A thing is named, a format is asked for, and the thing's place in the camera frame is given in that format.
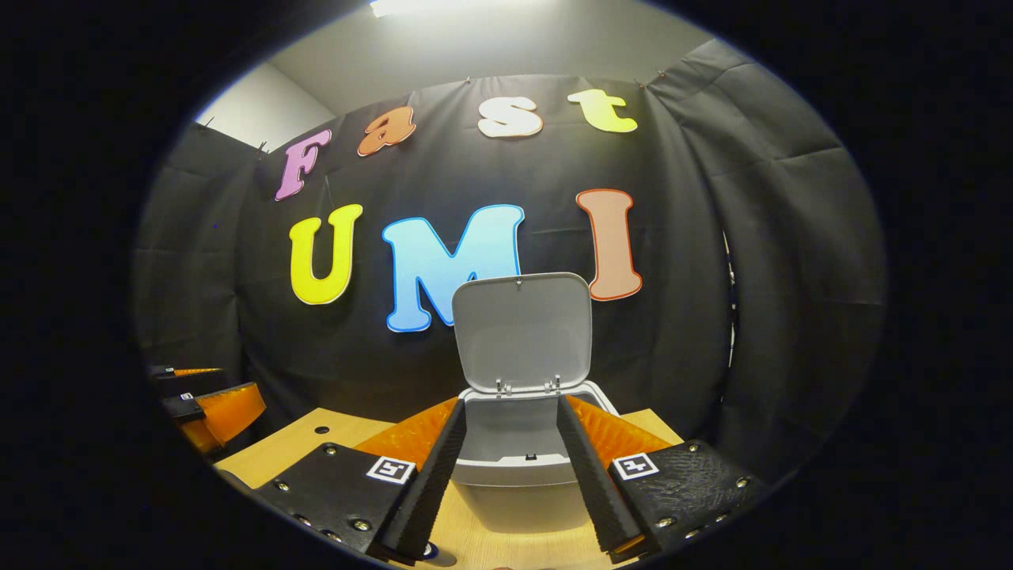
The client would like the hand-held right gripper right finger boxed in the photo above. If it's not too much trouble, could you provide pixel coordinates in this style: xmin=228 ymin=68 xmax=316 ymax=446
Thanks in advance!
xmin=556 ymin=394 xmax=764 ymax=564

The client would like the white desktop garbage bin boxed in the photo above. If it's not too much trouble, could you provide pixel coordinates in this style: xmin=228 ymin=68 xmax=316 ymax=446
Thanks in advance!
xmin=450 ymin=272 xmax=622 ymax=535

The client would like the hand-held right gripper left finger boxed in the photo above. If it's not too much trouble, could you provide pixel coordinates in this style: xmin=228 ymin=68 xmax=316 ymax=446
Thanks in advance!
xmin=253 ymin=396 xmax=468 ymax=564

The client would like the wooden desktop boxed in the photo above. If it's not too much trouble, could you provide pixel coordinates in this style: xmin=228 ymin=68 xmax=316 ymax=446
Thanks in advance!
xmin=214 ymin=408 xmax=685 ymax=570

